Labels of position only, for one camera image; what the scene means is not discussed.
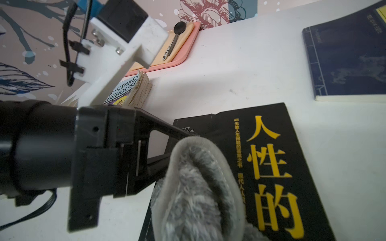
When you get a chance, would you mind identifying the Treehouse colourful paperback book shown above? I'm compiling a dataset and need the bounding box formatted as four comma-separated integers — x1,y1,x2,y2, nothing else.
104,71,152,108

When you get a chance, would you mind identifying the grey striped cloth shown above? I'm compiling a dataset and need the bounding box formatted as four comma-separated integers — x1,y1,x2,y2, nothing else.
150,137,266,241

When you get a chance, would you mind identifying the black portrait cover book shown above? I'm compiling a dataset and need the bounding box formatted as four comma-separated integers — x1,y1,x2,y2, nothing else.
140,103,335,241

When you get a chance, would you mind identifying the blue book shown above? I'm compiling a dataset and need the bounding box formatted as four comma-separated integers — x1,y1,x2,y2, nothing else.
302,1,386,102

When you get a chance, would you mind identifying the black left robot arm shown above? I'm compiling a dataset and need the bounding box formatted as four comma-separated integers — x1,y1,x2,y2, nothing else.
1,100,189,232

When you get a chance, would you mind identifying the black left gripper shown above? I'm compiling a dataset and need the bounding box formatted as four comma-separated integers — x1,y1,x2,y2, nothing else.
67,105,195,232

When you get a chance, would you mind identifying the black ladle spoon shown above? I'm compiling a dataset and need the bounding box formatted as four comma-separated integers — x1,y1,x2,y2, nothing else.
162,21,187,61

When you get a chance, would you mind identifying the beige placemat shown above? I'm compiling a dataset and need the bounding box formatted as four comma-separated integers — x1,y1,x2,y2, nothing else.
129,22,195,71

